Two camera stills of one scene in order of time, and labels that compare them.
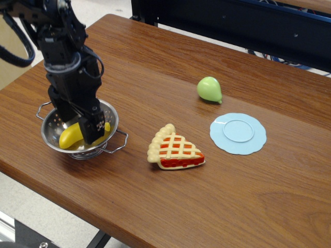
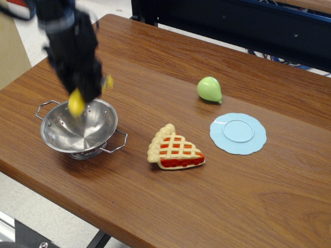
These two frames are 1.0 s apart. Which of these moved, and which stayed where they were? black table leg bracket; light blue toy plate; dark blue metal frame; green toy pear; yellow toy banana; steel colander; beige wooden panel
Moved: yellow toy banana
Stayed: dark blue metal frame; light blue toy plate; beige wooden panel; black table leg bracket; green toy pear; steel colander
